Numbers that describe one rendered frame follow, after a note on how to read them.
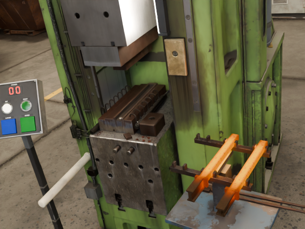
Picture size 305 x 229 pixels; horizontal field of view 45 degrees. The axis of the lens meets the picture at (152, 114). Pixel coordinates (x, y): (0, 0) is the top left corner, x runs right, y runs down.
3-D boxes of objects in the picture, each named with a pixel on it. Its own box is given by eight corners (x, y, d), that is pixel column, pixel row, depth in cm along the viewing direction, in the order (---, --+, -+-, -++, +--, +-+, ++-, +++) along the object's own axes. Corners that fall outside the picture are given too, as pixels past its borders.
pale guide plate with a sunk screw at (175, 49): (186, 76, 168) (182, 39, 160) (168, 75, 172) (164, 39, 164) (188, 74, 169) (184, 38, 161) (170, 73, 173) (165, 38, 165)
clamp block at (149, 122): (156, 136, 177) (154, 125, 174) (140, 135, 181) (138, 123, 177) (165, 124, 186) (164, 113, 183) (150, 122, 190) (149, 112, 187)
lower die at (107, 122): (134, 134, 182) (131, 119, 178) (100, 130, 191) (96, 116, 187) (166, 97, 215) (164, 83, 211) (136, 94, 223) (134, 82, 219)
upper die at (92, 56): (121, 67, 166) (117, 46, 161) (84, 65, 174) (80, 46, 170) (158, 37, 198) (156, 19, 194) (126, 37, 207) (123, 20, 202)
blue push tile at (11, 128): (16, 133, 187) (14, 118, 188) (2, 135, 188) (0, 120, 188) (17, 133, 189) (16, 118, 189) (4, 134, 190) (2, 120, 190)
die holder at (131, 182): (167, 216, 192) (155, 144, 171) (105, 202, 208) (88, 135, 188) (201, 155, 235) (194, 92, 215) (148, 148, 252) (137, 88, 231)
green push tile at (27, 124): (35, 130, 187) (33, 115, 187) (20, 132, 187) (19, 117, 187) (36, 130, 189) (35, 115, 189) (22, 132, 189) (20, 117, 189)
